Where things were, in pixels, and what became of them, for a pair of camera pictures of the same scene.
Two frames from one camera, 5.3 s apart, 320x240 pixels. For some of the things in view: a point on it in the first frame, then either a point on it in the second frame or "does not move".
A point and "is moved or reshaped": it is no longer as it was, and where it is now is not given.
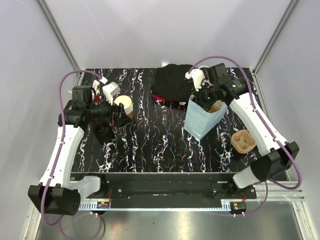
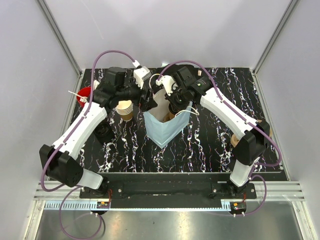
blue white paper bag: (199, 122) → (164, 133)
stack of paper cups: (127, 103) does not move
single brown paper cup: (217, 106) is moved or reshaped
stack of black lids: (103, 132) does not move
